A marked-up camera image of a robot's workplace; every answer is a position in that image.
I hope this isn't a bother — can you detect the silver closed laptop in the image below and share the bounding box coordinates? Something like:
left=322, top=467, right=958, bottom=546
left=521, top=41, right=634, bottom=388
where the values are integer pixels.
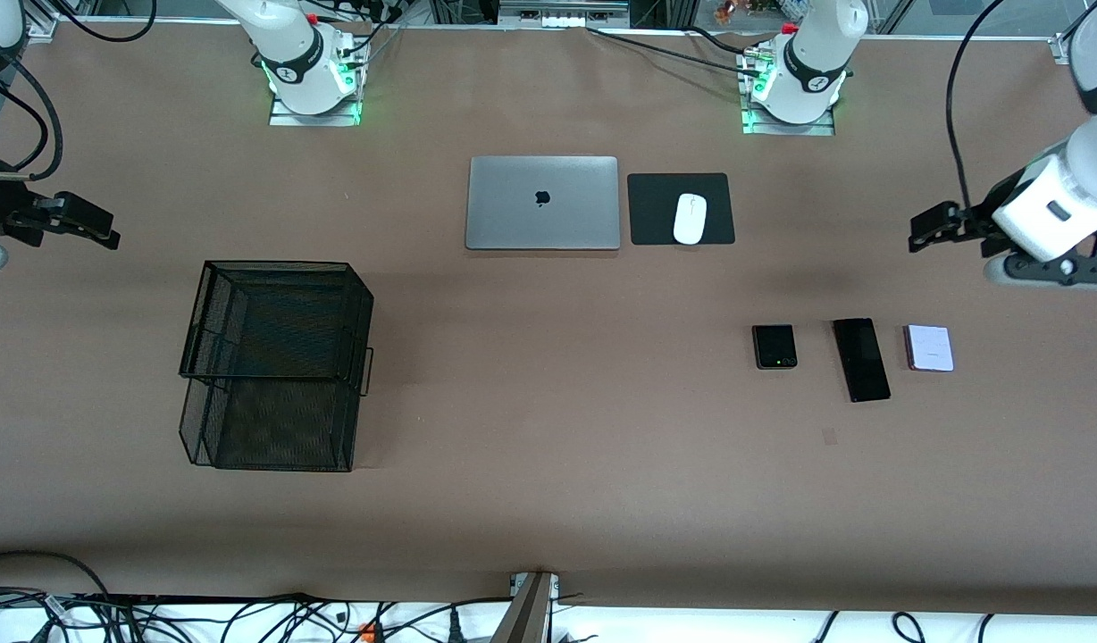
left=465, top=155, right=622, bottom=251

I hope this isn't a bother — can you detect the grey metal frame post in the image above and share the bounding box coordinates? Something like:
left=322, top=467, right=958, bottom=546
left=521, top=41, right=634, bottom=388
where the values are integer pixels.
left=490, top=572, right=559, bottom=643

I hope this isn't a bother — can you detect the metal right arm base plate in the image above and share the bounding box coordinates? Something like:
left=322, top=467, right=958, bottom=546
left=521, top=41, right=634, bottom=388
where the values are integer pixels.
left=269, top=94, right=364, bottom=128

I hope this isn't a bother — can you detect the grey power strip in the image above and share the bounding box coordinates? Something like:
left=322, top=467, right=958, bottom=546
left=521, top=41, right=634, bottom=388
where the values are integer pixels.
left=498, top=0, right=631, bottom=29

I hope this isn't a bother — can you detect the long black smartphone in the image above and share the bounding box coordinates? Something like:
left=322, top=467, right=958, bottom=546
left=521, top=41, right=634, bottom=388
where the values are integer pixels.
left=833, top=318, right=892, bottom=403

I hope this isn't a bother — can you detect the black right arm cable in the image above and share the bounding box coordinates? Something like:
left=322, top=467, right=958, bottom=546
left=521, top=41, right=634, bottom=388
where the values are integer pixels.
left=0, top=0, right=156, bottom=180

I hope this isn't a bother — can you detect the small black flip phone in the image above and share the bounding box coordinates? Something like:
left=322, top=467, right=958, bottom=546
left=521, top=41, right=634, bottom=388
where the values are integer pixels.
left=751, top=324, right=798, bottom=371

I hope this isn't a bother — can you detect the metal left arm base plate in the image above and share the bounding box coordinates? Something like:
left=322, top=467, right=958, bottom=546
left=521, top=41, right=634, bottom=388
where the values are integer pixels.
left=741, top=105, right=836, bottom=137

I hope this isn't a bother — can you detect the black cable across table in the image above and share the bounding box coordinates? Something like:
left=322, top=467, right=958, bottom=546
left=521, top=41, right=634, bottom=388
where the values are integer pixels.
left=586, top=26, right=766, bottom=79

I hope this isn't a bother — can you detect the white pink flip phone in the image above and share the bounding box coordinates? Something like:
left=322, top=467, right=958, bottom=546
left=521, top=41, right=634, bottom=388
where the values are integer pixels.
left=904, top=324, right=954, bottom=373

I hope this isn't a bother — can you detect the white computer mouse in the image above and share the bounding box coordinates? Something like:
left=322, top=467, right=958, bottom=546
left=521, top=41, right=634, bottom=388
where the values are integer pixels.
left=673, top=193, right=708, bottom=246

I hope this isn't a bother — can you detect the black mesh drawer organizer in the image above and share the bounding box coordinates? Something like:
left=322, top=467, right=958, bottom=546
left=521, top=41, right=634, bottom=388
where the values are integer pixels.
left=179, top=260, right=375, bottom=472

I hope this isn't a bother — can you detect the black mouse pad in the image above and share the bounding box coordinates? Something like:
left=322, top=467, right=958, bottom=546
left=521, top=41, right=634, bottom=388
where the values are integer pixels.
left=626, top=172, right=737, bottom=246

